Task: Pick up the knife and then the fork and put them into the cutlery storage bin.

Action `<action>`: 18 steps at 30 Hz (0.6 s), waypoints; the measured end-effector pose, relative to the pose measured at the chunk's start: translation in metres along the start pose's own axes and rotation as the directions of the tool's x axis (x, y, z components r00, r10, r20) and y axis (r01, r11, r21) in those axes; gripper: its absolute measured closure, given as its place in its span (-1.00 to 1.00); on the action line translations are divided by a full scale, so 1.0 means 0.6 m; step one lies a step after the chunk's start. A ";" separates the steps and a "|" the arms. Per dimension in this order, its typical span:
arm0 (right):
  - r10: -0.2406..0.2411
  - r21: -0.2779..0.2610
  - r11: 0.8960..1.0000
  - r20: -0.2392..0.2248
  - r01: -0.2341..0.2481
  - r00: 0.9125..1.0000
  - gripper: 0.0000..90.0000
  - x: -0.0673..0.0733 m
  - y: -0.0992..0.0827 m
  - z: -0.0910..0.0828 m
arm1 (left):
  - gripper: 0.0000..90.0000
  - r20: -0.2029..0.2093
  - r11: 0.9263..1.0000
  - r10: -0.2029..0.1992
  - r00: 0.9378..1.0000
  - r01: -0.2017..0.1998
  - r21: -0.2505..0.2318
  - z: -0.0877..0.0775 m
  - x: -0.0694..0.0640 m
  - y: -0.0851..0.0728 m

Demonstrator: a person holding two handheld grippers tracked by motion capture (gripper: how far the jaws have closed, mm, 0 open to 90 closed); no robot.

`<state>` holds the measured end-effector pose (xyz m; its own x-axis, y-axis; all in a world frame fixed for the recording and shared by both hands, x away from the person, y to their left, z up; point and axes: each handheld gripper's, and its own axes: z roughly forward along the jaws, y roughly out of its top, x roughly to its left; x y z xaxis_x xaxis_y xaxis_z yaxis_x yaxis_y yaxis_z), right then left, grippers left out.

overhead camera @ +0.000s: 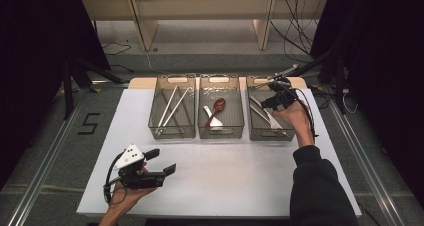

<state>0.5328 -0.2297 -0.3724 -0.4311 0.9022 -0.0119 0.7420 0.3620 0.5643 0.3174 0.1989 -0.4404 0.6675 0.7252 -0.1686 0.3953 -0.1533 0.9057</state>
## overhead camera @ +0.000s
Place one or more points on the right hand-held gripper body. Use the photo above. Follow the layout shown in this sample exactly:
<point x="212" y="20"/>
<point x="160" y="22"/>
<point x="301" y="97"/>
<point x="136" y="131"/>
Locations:
<point x="283" y="94"/>

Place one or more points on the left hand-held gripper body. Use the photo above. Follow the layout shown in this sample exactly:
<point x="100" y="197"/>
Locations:
<point x="140" y="180"/>

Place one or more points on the silver metal fork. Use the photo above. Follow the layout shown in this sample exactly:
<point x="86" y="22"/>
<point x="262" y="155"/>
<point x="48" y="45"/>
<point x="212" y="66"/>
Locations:
<point x="273" y="119"/>
<point x="260" y="114"/>

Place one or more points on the translucent grey plastic bin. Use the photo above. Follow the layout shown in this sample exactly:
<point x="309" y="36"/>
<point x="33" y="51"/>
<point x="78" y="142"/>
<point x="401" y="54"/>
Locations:
<point x="256" y="86"/>
<point x="186" y="119"/>
<point x="233" y="119"/>

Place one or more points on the brown wooden spoon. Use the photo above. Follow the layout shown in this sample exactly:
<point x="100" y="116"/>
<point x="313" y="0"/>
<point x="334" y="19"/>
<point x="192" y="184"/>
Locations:
<point x="219" y="103"/>

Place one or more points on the person's left hand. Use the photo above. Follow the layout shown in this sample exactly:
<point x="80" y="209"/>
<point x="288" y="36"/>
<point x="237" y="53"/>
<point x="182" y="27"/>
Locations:
<point x="125" y="197"/>

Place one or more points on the person's right hand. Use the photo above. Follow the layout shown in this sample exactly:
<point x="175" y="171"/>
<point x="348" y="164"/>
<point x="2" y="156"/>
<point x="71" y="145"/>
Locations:
<point x="298" y="119"/>

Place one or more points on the white table sheet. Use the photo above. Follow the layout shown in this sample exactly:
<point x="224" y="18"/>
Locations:
<point x="216" y="176"/>

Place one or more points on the black metal stand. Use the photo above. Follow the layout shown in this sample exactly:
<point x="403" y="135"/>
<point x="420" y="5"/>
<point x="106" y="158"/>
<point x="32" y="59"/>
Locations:
<point x="339" y="86"/>
<point x="68" y="89"/>

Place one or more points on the beige wooden desk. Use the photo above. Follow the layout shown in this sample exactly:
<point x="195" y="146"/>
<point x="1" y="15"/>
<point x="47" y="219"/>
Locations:
<point x="200" y="6"/>

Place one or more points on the long metal floor rail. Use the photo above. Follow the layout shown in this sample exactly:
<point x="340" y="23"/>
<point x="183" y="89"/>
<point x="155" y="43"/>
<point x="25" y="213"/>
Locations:
<point x="363" y="159"/>
<point x="43" y="172"/>

